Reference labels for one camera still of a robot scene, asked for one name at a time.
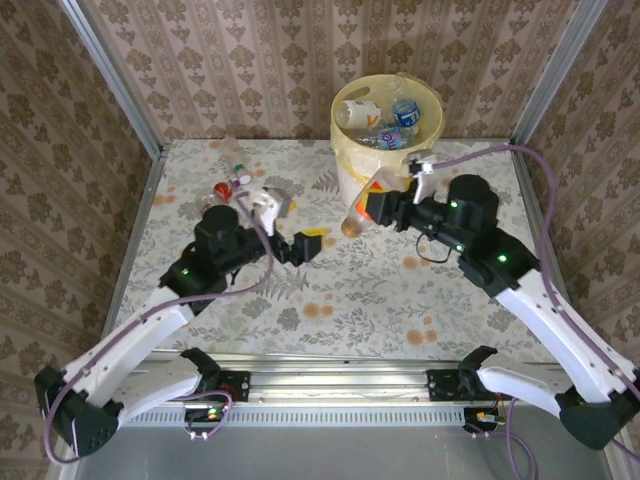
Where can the orange label brown cap bottle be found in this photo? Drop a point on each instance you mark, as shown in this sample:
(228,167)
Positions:
(352,225)

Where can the purple label plastic bottle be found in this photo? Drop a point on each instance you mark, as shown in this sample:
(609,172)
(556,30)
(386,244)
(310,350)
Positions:
(392,137)

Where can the white label plastic bottle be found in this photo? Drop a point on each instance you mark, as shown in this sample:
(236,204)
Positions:
(362,112)

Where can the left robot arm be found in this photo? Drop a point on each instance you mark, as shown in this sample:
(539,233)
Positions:
(130,335)

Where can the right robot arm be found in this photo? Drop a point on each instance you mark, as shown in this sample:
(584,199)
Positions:
(560,325)

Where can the white ribbed plastic bin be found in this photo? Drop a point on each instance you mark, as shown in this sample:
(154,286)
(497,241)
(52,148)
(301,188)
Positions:
(350,175)

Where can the yellow bin liner bag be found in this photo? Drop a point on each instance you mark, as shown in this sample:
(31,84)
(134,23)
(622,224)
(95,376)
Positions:
(430,120)

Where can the red label plastic bottle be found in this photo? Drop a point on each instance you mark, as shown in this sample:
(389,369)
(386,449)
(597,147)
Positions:
(222,190)

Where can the small white cap bottle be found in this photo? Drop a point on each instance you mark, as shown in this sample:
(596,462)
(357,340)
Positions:
(243,177)

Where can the floral patterned tablecloth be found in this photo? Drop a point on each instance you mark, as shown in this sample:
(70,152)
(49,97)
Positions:
(350,310)

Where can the clear unlabelled plastic bottle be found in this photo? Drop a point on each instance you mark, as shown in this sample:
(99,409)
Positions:
(234,155)

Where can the small controller board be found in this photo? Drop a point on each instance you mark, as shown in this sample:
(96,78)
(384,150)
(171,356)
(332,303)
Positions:
(480,417)
(210,412)

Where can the grey metal sheet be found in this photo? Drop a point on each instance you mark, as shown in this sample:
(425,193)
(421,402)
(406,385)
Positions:
(325,455)

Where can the aluminium table side rail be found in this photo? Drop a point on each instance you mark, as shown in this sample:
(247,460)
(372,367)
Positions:
(131,250)
(532,200)

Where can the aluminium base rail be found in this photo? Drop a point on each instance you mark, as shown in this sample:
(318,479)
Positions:
(340,380)

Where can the aluminium frame post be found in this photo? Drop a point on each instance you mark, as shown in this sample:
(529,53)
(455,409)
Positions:
(555,75)
(112,75)

